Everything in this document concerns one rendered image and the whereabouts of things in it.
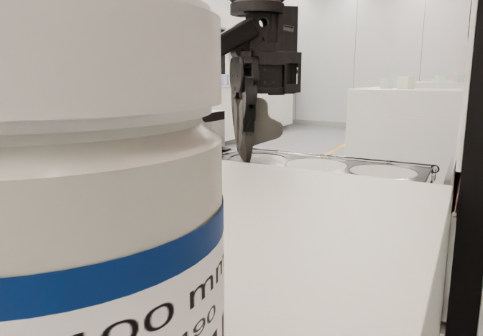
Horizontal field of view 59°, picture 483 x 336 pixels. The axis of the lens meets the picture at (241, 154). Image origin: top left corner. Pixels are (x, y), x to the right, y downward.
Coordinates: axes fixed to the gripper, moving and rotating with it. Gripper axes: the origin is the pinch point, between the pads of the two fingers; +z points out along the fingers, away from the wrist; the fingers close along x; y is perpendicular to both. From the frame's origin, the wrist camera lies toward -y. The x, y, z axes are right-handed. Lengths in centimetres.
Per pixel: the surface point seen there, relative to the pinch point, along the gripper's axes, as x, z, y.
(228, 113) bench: 554, 45, 110
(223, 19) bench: 587, -91, 110
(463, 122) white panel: -30.4, -7.5, 9.4
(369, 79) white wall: 696, -2, 414
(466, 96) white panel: -30.4, -9.4, 9.4
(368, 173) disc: 0.4, 3.7, 19.9
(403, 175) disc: -2.1, 3.7, 24.3
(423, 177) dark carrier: -4.1, 3.7, 26.2
